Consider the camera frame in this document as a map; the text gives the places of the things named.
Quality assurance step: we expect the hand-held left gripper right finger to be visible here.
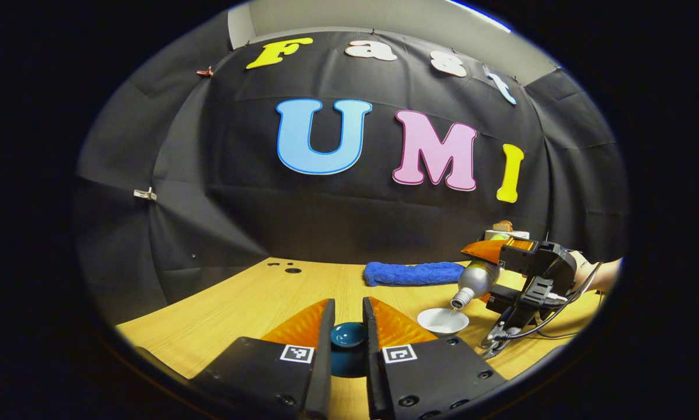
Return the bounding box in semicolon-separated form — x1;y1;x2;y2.
362;296;508;420

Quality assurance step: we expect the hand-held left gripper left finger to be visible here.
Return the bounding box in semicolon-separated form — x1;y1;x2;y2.
192;298;337;420

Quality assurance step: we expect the silver green water bottle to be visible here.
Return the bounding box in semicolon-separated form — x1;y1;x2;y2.
450;260;505;310

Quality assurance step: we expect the teal teacup lid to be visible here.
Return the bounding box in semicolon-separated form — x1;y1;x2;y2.
330;321;369;379

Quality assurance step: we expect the white teal teacup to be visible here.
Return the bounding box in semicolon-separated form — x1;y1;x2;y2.
417;307;470;336

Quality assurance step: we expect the blue towel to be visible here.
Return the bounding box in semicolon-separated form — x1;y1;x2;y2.
364;261;467;287

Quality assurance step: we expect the black backdrop cloth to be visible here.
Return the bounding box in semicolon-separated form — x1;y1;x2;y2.
74;29;629;324

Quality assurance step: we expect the black cable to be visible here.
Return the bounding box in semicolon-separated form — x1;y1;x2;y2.
501;261;606;342

